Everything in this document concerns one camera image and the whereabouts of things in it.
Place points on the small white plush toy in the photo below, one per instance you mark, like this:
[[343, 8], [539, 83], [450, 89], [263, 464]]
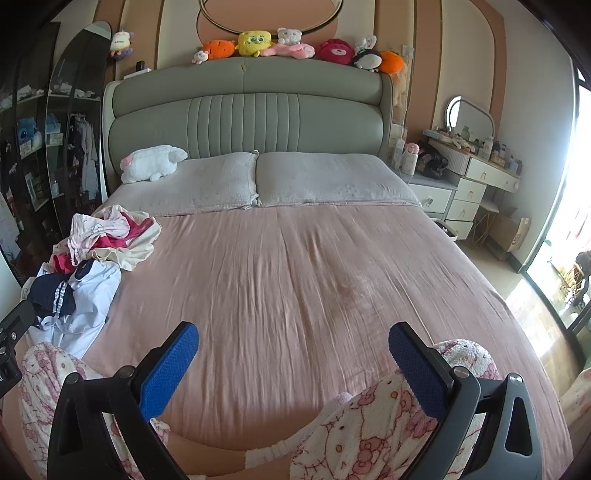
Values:
[[200, 57]]

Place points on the white printed packet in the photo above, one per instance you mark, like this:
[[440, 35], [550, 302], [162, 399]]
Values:
[[397, 147]]

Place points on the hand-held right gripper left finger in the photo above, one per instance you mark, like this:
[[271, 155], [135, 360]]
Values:
[[168, 369]]

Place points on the red plush toy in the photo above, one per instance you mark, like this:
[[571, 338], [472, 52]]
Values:
[[334, 50]]

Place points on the yellow square plush toy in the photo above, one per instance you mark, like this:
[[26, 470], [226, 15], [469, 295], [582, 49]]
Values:
[[254, 42]]

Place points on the grey padded headboard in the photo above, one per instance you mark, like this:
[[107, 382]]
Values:
[[244, 83]]

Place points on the pale grey pillow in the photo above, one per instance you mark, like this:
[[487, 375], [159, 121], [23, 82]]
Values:
[[207, 184], [332, 180]]

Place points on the white and pink bear plush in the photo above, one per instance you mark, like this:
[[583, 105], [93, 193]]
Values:
[[288, 39]]

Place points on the magenta garment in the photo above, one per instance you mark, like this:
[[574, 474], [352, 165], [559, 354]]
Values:
[[134, 228]]

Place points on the black bag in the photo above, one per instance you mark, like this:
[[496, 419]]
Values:
[[434, 166]]

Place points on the black and white plush toy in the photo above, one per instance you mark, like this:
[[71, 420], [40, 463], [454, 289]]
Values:
[[369, 59]]

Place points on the oval vanity mirror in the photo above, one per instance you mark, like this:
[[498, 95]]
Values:
[[475, 121]]

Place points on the pink and white water bottle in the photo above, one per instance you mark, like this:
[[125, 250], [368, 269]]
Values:
[[408, 161]]

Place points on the white rabbit plush toy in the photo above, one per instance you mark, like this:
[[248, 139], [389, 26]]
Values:
[[367, 44]]

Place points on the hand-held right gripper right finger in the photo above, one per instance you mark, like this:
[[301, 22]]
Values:
[[415, 374]]

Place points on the cardboard box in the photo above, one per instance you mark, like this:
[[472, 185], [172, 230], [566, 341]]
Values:
[[501, 230]]

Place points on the purple and white plush toy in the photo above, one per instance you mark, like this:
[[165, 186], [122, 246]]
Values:
[[121, 44]]

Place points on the row of cosmetic bottles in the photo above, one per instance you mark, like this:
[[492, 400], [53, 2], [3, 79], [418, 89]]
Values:
[[501, 154]]

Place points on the white nightstand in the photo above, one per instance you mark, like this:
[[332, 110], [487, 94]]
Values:
[[434, 196]]

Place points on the white printed garment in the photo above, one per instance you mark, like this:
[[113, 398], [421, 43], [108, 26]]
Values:
[[92, 228]]

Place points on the pink sheeted bed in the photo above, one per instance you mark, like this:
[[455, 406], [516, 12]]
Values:
[[300, 286]]

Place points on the glass balcony door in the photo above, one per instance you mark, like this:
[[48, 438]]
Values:
[[577, 184]]

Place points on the glass door wardrobe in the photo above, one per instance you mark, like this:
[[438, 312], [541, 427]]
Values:
[[27, 175]]

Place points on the light blue shirt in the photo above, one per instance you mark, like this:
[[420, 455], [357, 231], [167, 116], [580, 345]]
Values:
[[92, 300]]

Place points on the beige plush toy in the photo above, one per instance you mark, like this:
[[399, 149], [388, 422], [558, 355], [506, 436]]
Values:
[[400, 87]]

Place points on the navy striped shorts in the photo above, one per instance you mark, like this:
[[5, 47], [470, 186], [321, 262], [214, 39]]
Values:
[[46, 290]]

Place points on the white dressing table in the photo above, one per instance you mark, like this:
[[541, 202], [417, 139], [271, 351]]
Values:
[[489, 173]]

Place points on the white storage bin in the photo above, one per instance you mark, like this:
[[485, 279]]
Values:
[[445, 228]]

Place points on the beige tote bag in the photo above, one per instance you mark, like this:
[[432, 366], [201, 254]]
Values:
[[521, 233]]

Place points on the blue plush toy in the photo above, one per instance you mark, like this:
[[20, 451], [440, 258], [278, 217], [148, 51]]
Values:
[[27, 133]]

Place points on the person's printed fleece pajamas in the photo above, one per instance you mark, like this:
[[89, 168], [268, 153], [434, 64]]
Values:
[[369, 429]]

